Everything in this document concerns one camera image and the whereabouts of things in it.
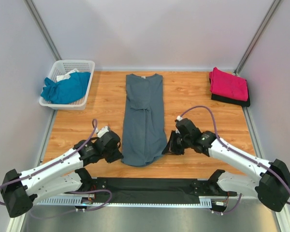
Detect grey-blue t-shirt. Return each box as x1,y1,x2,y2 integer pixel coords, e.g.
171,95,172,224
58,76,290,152
121,74,167,167

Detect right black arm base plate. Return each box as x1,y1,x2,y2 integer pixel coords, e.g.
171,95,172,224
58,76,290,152
191,179,237,197

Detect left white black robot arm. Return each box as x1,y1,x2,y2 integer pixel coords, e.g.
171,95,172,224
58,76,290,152
0,129,123,218

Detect folded black t-shirt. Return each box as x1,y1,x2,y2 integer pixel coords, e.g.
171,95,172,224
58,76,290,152
209,78,251,107

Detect teal blue t-shirt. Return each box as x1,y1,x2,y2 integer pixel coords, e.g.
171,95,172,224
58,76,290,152
41,72,91,104

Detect right aluminium corner post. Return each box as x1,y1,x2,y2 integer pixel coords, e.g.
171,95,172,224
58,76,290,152
233,0,283,75

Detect left aluminium corner post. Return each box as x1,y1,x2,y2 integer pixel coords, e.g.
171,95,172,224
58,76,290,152
24,0,62,60

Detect black base cloth strip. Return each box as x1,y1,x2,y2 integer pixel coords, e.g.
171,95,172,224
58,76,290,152
106,177,200,204

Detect folded magenta t-shirt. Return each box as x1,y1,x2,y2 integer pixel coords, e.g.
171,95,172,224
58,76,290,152
209,67,248,102

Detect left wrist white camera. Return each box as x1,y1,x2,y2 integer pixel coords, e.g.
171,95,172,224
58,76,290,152
96,126,110,138

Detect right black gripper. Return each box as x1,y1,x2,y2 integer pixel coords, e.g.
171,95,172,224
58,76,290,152
162,131,191,157

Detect aluminium corner post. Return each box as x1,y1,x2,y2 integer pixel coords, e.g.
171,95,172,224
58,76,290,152
24,0,62,60
233,0,283,75

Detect white plastic laundry basket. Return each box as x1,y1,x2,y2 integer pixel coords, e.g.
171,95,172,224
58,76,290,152
39,59,95,110

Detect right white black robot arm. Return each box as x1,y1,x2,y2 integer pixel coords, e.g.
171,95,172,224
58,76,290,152
163,116,290,212

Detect white t-shirt in basket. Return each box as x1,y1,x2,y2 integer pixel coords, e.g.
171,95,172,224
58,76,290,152
56,69,79,82

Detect white slotted cable duct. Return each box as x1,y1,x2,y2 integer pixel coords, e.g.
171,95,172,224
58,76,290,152
38,196,212,209

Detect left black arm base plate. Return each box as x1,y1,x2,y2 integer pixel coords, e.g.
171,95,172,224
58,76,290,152
87,178,108,191

